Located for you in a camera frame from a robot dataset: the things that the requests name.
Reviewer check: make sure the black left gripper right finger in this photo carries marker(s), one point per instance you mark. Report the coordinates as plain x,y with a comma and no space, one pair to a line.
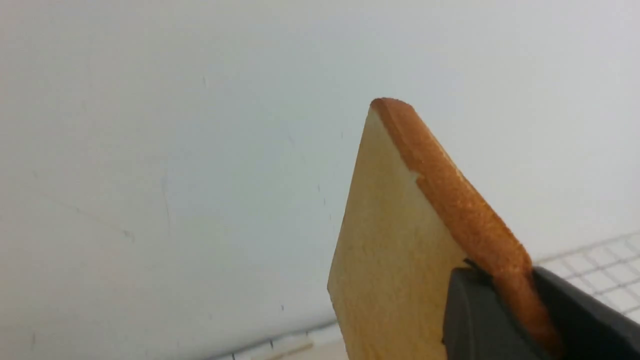
589,329

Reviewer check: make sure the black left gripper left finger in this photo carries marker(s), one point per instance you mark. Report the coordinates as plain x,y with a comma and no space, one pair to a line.
478,325

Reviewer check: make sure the toast slice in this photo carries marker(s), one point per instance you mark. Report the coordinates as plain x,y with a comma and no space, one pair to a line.
411,217

